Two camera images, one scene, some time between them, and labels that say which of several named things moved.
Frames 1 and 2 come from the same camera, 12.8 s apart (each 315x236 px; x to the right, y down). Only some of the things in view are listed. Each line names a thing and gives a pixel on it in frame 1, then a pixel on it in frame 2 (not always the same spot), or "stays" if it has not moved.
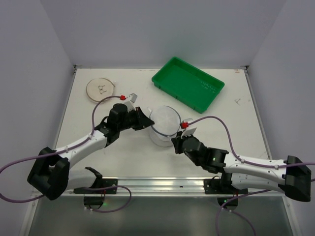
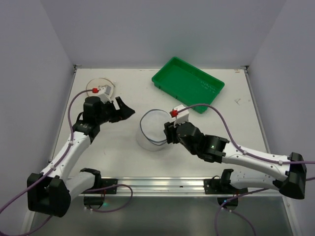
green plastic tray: x=193 y=86 stays
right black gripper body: x=182 y=144 to x=170 y=132
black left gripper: x=154 y=187 stays
